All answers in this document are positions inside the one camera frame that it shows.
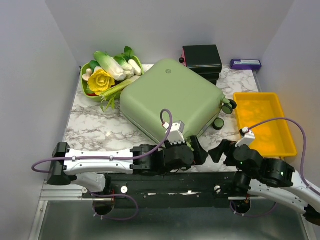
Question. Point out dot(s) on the mushroom toy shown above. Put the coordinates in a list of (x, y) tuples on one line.
[(87, 74)]

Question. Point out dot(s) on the black stacked case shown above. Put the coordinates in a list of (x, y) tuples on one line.
[(204, 60)]

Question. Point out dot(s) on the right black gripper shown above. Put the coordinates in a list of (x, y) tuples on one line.
[(228, 146)]

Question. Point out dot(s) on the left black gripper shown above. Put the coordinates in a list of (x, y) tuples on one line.
[(199, 154)]

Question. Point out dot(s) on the green hard-shell suitcase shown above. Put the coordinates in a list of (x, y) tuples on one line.
[(190, 98)]

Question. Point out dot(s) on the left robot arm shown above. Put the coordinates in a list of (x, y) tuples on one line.
[(88, 168)]

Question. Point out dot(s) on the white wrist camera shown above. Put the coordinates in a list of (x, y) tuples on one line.
[(175, 136), (247, 137)]

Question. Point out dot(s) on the celery stalk toy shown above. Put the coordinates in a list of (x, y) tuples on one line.
[(109, 96)]

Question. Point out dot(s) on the yellow plastic tray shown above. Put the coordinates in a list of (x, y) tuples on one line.
[(272, 139)]

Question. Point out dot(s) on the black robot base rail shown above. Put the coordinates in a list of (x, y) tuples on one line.
[(178, 190)]

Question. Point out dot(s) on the yellow cabbage toy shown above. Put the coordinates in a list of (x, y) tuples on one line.
[(100, 81)]

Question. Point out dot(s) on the bok choy toy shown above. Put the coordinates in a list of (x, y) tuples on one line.
[(128, 69)]

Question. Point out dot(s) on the purple box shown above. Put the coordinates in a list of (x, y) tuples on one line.
[(245, 64)]

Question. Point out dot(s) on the green leafy vegetable toy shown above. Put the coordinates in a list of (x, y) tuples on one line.
[(128, 53)]

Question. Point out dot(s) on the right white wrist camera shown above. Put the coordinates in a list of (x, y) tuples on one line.
[(247, 137)]

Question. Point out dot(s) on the white radish toy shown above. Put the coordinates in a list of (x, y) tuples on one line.
[(136, 67)]

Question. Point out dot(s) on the green vegetable basket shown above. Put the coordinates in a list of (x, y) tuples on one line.
[(85, 88)]

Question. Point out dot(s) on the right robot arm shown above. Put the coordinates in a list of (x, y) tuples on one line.
[(269, 178)]

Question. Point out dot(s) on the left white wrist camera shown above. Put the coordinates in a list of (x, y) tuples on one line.
[(175, 136)]

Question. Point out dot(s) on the napa cabbage toy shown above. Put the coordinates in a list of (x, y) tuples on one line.
[(108, 63)]

